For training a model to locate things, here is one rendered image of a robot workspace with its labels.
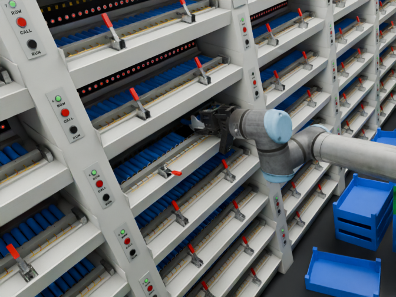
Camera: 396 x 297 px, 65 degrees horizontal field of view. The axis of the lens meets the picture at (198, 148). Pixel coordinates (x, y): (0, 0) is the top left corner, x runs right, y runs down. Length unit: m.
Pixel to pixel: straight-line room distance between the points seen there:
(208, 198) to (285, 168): 0.34
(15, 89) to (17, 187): 0.21
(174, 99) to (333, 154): 0.48
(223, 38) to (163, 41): 0.33
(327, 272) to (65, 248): 1.28
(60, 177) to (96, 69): 0.27
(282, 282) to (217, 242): 0.58
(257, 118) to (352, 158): 0.26
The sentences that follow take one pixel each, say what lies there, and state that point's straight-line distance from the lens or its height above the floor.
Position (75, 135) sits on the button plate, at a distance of 0.78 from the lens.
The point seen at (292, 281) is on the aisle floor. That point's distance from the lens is 1.74.
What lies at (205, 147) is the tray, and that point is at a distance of 1.07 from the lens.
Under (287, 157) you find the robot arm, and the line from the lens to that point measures 0.93.
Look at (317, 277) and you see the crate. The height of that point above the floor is 0.00.
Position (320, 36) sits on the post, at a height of 1.00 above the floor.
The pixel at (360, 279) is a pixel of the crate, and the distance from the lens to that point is 1.75.
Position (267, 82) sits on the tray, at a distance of 1.44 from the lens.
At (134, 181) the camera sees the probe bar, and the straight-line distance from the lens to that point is 0.94.
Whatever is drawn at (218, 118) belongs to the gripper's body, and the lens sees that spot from 0.99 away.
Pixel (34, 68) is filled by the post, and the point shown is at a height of 1.31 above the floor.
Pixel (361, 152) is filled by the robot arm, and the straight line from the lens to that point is 0.87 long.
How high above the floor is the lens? 1.35
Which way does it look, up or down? 25 degrees down
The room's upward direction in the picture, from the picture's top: 17 degrees counter-clockwise
